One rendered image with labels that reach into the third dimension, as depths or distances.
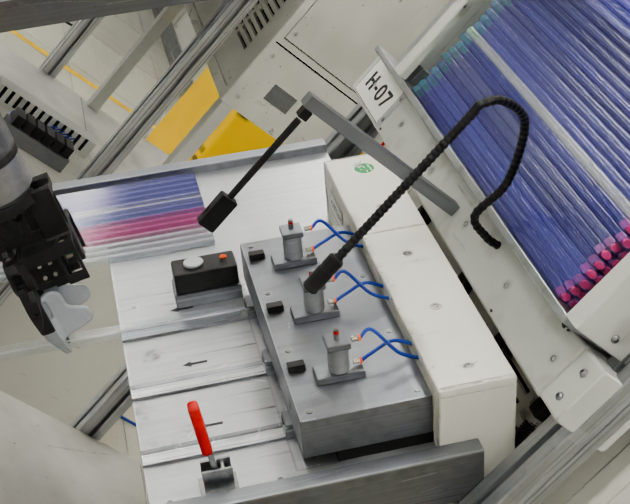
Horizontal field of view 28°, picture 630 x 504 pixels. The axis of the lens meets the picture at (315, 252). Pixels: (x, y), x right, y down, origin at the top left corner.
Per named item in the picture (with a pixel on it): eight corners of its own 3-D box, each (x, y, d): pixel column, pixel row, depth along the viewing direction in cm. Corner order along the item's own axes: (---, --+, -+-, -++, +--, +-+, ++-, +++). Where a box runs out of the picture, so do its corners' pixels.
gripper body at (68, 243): (92, 283, 136) (48, 194, 130) (18, 312, 136) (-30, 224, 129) (87, 247, 143) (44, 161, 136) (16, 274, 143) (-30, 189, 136)
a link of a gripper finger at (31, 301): (56, 338, 138) (22, 274, 133) (42, 343, 138) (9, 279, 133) (54, 316, 142) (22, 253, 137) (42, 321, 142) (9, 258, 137)
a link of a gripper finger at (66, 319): (109, 350, 141) (77, 285, 137) (60, 369, 141) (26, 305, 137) (107, 336, 144) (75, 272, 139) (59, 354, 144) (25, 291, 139)
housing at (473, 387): (440, 498, 128) (438, 390, 120) (329, 252, 169) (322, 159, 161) (515, 482, 129) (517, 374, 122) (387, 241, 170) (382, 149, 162)
